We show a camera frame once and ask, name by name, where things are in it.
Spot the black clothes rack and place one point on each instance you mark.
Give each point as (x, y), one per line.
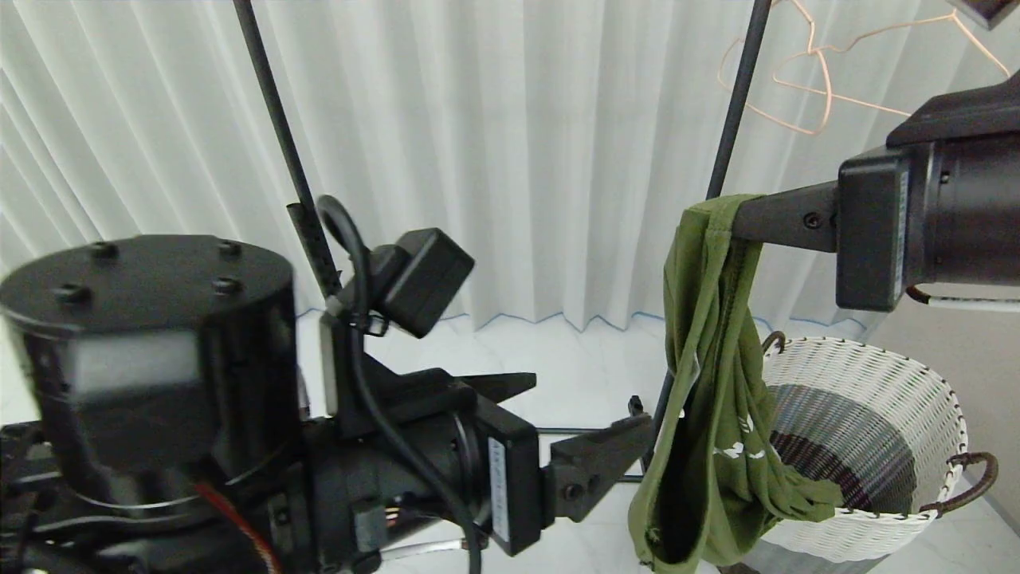
(276, 112)

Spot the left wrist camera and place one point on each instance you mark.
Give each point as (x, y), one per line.
(426, 279)

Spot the white laundry basket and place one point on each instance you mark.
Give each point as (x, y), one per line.
(876, 375)

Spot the pink clothes hanger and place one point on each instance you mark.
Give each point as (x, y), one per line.
(831, 84)
(845, 97)

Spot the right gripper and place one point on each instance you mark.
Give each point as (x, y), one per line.
(956, 223)

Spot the green printed shirt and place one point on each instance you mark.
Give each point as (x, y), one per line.
(717, 359)

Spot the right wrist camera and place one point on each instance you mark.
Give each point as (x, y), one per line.
(956, 112)

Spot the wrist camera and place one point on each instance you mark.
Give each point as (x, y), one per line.
(426, 279)
(956, 112)

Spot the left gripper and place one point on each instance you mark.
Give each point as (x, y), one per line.
(422, 470)

